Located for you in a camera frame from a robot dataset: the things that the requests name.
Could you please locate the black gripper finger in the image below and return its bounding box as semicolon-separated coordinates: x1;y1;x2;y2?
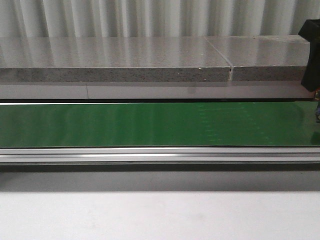
298;19;320;92

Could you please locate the grey speckled stone slab right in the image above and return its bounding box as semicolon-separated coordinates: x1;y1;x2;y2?
206;35;310;82

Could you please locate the grey speckled stone slab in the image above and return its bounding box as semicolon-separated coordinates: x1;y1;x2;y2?
0;37;230;83
206;35;310;82

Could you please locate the white panel under slab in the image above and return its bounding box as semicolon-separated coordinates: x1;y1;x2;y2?
0;81;313;100

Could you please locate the green conveyor belt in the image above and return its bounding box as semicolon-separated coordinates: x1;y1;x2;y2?
0;101;320;148

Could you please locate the grey speckled stone slab left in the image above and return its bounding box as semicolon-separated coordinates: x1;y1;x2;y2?
0;37;230;83

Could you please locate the white corrugated curtain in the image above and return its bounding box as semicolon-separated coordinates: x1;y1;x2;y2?
0;0;320;38

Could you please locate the aluminium conveyor side rail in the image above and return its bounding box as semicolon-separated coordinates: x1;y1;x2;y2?
0;146;320;165

